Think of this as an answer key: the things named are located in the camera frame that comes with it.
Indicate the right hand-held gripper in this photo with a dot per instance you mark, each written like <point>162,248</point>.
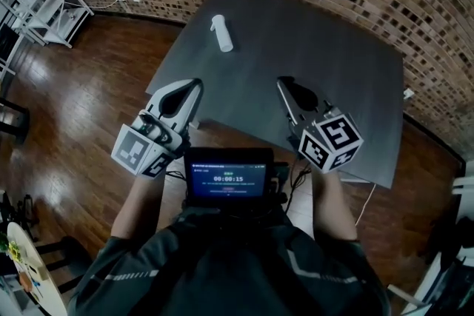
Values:
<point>333,144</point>

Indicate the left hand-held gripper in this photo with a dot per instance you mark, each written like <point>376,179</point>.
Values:
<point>137,148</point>

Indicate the white spray bottle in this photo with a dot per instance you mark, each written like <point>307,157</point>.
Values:
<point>223,34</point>

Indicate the person's left forearm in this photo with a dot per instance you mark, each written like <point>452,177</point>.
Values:
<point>142,203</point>

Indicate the person's right forearm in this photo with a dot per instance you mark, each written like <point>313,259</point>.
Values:
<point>333,207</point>

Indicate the dark grey table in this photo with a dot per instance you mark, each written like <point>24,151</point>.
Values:
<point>281,48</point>

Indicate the black chest-mounted screen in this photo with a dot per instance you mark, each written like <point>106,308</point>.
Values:
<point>227,177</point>

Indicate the black chair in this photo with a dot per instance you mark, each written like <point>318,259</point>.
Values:
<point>15,118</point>
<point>66,255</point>

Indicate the person's dark grey shirt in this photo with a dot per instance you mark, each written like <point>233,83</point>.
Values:
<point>229,266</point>

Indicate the yellow flower bunch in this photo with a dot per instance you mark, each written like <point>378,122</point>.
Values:
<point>15,249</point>

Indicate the round white side table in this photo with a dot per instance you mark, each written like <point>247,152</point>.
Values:
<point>33,270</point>

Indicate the white furniture frame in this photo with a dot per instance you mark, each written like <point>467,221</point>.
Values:
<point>459,233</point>

